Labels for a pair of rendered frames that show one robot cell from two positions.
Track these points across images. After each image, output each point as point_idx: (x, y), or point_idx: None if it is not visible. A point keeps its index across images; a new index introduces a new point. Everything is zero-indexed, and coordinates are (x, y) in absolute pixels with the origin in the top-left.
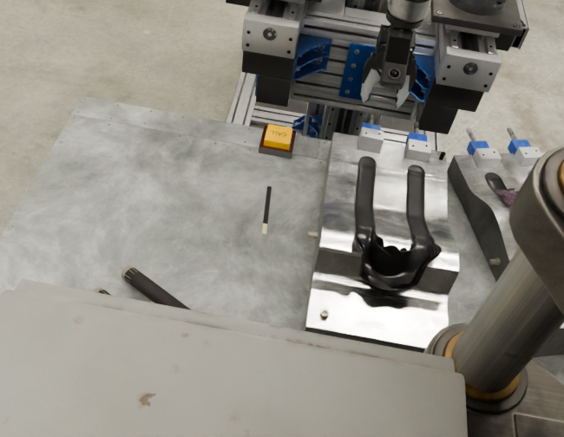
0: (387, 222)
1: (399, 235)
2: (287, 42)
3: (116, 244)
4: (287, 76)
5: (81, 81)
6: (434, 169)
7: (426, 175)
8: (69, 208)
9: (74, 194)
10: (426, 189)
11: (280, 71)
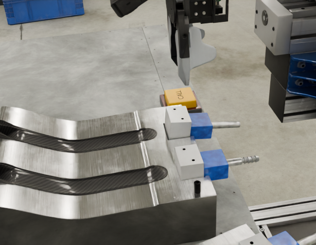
0: (36, 155)
1: (2, 155)
2: (272, 31)
3: (19, 73)
4: (283, 83)
5: None
6: (169, 188)
7: (152, 183)
8: (47, 50)
9: (61, 48)
10: (127, 189)
11: (280, 75)
